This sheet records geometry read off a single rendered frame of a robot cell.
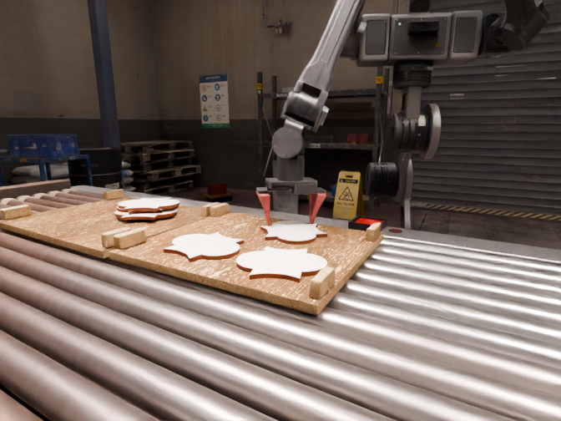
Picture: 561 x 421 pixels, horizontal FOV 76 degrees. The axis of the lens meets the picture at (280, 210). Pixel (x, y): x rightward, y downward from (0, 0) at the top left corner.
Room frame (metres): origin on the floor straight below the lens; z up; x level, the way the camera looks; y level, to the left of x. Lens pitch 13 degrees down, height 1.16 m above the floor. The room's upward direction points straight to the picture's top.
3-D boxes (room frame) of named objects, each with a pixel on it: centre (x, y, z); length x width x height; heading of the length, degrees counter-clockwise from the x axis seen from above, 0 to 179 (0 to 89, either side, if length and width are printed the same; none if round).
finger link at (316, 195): (0.76, -0.06, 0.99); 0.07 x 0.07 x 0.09; 11
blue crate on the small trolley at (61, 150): (3.64, 2.37, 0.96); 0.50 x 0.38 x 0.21; 78
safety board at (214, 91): (6.57, 1.18, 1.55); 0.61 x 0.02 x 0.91; 63
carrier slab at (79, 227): (0.87, 0.41, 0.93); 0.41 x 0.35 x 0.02; 60
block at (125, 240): (0.64, 0.28, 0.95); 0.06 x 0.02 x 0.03; 151
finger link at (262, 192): (0.75, 0.01, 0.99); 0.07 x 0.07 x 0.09; 11
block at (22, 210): (0.85, 0.65, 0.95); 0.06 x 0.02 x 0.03; 150
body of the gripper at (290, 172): (0.76, -0.02, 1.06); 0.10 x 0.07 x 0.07; 101
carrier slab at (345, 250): (0.66, 0.05, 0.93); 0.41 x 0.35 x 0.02; 61
